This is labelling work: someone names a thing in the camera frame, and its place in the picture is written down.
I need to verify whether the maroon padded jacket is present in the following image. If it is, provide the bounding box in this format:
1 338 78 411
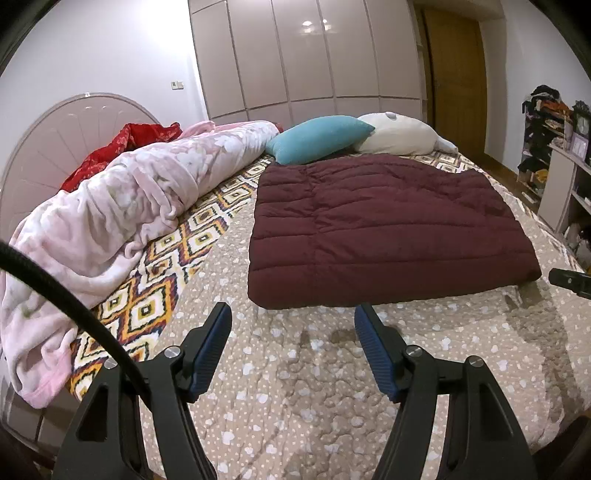
247 154 542 310

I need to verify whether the patterned bedspread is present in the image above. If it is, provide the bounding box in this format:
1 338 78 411
69 150 591 480

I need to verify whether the table clock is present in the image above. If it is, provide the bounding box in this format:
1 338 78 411
574 102 591 139

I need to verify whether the black cable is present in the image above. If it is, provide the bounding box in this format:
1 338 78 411
0 241 155 409

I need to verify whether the wooden door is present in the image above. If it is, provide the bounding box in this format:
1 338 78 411
413 2 490 160

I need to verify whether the pink floral fleece blanket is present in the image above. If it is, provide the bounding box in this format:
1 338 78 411
0 120 283 409

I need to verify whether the red blanket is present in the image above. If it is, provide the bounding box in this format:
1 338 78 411
59 122 183 193

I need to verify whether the beige wardrobe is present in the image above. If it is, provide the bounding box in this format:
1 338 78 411
188 0 428 130

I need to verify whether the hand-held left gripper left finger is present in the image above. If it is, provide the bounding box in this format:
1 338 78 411
54 302 233 480

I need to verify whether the teal pillow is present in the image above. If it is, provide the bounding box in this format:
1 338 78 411
264 115 376 166

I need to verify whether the round pink headboard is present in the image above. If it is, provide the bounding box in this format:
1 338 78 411
0 92 162 252

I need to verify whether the shelf with clothes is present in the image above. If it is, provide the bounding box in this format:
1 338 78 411
516 84 578 200

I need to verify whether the white cabinet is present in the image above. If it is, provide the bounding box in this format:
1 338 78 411
537 141 591 259

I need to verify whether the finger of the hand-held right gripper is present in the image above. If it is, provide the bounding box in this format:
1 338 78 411
549 268 591 300

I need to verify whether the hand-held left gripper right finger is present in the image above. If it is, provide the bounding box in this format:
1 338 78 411
353 302 539 480

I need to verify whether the white pillow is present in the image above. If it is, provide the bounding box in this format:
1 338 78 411
353 112 459 156

